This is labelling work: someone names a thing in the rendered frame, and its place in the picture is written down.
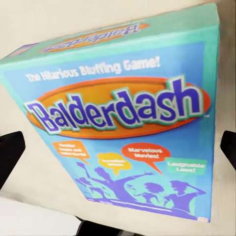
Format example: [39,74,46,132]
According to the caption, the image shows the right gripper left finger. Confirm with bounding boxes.
[0,131,26,190]

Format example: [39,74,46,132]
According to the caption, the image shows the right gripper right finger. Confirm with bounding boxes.
[220,130,236,170]

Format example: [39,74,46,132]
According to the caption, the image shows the board game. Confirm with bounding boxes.
[0,2,220,222]

